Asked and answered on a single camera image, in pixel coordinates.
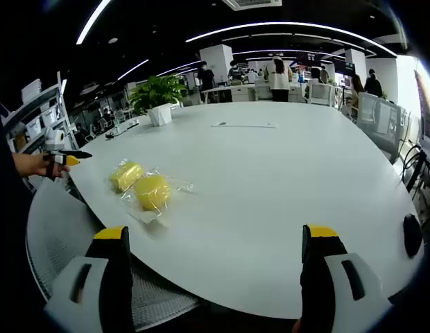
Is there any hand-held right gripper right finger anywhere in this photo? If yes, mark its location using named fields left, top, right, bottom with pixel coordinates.
left=300, top=223, right=393, bottom=333

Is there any person's dark shirt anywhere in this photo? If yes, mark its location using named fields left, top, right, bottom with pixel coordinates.
left=0, top=102, right=32, bottom=313

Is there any small white desk object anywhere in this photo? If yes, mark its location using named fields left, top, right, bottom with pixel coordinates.
left=114, top=119, right=139, bottom=135

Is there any black oval object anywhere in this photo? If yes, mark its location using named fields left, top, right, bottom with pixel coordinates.
left=403, top=213, right=424, bottom=258

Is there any white table cable cover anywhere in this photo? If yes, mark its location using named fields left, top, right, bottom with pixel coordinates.
left=210, top=121, right=279, bottom=130

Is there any potted green plant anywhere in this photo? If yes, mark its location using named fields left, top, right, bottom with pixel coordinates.
left=128, top=74, right=189, bottom=128

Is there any white storage bin stack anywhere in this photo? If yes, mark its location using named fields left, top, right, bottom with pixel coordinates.
left=20, top=78, right=42, bottom=103

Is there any ceiling light strip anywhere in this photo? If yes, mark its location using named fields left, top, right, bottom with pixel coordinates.
left=117, top=58, right=150, bottom=83
left=155, top=60, right=202, bottom=78
left=185, top=20, right=398, bottom=56
left=76, top=0, right=114, bottom=45

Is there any white mesh office chair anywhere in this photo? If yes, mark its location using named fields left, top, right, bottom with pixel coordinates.
left=26, top=178, right=202, bottom=330

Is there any clear plastic bag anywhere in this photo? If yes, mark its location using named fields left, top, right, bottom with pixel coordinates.
left=103, top=157, right=160, bottom=199

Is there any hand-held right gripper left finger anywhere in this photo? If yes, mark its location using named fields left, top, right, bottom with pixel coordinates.
left=44, top=225, right=136, bottom=333

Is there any white office cabinet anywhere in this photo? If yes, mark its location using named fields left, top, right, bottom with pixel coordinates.
left=252, top=81, right=306, bottom=103

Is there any large dark display board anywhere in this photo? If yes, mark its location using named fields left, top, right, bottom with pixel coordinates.
left=413, top=69, right=430, bottom=142

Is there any black cable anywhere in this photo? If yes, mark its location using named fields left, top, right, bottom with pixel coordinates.
left=401, top=141, right=430, bottom=209

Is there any white office desk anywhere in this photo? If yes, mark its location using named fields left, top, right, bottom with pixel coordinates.
left=200, top=85, right=257, bottom=105

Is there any yellow round silicone block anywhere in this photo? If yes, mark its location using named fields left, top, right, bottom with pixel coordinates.
left=133, top=174, right=173, bottom=212

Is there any ceiling air conditioner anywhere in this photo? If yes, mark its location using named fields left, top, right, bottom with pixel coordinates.
left=221, top=0, right=282, bottom=11

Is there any person's left hand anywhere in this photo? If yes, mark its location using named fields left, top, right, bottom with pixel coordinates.
left=26, top=154, right=72, bottom=181

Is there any metal shelving rack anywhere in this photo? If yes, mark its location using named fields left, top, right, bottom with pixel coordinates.
left=0, top=71, right=78, bottom=157

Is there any round yellow sponge in wrap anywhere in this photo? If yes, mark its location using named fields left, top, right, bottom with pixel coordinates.
left=121, top=168, right=195, bottom=226

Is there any yellow rectangular silicone block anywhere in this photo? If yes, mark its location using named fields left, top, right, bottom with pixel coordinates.
left=109, top=160, right=146, bottom=194

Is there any grey mesh office chair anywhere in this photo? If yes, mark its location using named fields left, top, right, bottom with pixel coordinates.
left=355, top=92, right=407, bottom=164

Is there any dark wall screen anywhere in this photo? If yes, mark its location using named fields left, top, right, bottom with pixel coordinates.
left=334, top=58, right=355, bottom=76
left=295, top=51, right=322, bottom=69

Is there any white storage box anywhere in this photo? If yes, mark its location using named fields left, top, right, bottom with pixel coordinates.
left=41, top=105, right=60, bottom=128
left=26, top=117, right=42, bottom=140

